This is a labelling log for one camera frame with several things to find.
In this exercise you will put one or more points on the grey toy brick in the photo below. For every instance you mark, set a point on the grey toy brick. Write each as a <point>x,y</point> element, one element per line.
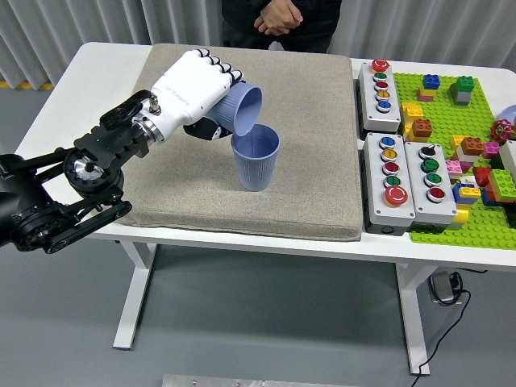
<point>461,97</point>

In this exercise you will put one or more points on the person's right hand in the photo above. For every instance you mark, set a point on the person's right hand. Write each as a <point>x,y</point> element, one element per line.
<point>268,26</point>

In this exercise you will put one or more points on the magenta toy brick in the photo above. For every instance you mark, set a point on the magenta toy brick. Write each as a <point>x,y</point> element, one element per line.
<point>491,150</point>

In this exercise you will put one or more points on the white table leg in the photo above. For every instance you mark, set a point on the white table leg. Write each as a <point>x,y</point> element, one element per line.
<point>127,330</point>
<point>415,322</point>

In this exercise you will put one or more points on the blue toy brick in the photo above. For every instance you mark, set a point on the blue toy brick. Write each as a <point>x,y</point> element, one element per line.
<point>458,197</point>
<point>431,81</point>

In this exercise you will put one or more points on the grey-brown fabric mat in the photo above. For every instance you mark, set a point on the grey-brown fabric mat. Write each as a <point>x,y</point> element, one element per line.
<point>282,80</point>

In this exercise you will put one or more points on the yellow toy brick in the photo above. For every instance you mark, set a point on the yellow toy brick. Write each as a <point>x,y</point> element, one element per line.
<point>469,192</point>
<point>411,112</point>
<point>426,92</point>
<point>408,132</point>
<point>461,215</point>
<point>456,142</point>

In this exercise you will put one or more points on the pale purple plate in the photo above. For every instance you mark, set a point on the pale purple plate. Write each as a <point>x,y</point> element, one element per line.
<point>508,115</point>

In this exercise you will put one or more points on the grey five-button control box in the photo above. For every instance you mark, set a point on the grey five-button control box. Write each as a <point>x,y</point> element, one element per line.
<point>377,117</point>
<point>383,209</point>

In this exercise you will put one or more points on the person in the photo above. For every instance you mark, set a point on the person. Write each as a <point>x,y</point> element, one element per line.
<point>314,24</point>

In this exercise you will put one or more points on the white pleated curtain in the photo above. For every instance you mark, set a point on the white pleated curtain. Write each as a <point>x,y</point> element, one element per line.
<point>80,20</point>

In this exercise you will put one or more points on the blue ribbed plastic cup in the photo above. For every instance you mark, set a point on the blue ribbed plastic cup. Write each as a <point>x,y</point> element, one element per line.
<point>258,169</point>
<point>234,106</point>

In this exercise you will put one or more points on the white toy brick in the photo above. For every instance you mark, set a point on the white toy brick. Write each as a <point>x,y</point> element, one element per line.
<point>464,157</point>

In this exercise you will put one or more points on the pink toy brick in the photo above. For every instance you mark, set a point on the pink toy brick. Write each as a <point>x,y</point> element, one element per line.
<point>453,166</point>
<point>424,97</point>

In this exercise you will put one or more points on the yellow black floor tape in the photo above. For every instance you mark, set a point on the yellow black floor tape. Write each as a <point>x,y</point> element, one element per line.
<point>28,86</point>

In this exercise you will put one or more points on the red valve wheel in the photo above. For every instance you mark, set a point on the red valve wheel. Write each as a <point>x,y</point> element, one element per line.
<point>501,131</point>

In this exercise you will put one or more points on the green studded baseplate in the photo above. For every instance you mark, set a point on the green studded baseplate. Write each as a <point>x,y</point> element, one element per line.
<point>447,117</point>

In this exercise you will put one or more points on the grey four-button control box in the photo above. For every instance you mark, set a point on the grey four-button control box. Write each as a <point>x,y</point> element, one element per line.
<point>443,209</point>

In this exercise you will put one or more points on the red toy brick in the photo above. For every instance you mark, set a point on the red toy brick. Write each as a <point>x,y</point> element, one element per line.
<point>481,175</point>

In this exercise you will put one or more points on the person's left hand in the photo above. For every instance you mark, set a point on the person's left hand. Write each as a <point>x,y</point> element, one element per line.
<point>288,12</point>

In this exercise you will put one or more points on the orange toy brick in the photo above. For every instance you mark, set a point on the orange toy brick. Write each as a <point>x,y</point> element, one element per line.
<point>422,128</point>
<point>471,146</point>

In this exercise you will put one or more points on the white box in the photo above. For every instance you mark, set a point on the white box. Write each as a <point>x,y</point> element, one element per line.
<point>510,159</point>

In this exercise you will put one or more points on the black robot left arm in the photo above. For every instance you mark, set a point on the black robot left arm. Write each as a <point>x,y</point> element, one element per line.
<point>113,145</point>

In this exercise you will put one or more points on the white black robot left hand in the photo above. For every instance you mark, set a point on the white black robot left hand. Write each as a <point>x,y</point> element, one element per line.
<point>189,88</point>

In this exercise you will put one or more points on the large green toy brick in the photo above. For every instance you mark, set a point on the large green toy brick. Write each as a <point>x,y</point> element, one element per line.
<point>503,183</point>

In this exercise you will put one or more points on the grey power adapter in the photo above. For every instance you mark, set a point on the grey power adapter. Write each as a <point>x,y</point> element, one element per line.
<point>443,288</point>

